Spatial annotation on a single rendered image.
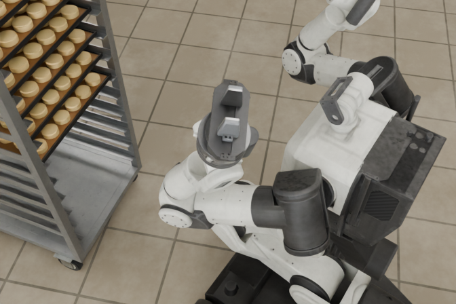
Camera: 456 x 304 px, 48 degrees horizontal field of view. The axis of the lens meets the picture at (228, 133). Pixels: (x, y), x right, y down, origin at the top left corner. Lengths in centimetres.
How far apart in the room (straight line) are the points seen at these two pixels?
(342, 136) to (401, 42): 199
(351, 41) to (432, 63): 45
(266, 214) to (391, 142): 32
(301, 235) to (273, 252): 66
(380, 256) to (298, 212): 47
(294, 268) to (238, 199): 66
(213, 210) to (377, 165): 36
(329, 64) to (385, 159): 38
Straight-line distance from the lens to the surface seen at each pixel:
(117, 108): 191
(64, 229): 181
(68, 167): 225
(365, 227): 123
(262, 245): 170
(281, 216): 104
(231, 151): 75
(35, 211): 195
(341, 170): 109
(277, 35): 300
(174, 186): 107
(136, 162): 215
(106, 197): 212
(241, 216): 108
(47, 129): 164
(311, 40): 142
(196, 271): 207
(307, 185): 102
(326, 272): 171
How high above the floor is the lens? 188
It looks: 50 degrees down
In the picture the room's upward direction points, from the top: straight up
